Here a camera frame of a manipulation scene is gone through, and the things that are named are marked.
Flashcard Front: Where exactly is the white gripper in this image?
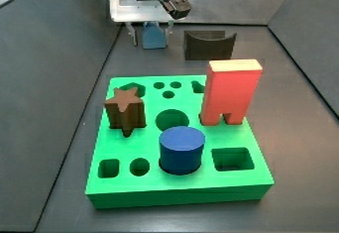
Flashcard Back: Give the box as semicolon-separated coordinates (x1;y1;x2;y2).
109;0;177;46

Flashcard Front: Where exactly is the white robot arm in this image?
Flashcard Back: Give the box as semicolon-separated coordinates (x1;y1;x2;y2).
109;0;175;50

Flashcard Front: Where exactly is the black curved fixture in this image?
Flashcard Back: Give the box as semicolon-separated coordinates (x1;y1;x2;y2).
185;31;238;60

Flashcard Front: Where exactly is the red two-legged block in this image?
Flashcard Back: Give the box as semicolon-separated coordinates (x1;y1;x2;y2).
201;59;262;126

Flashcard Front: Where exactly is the brown star block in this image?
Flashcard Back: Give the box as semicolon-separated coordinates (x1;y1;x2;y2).
103;87;146;137

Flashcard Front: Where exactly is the blue cylinder block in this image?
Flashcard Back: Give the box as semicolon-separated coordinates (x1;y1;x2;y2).
159;126;206;175

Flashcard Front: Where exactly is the green shape sorter base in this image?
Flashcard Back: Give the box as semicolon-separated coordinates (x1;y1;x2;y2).
85;75;274;209

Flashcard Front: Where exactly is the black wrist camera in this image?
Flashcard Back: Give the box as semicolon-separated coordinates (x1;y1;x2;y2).
161;0;193;20

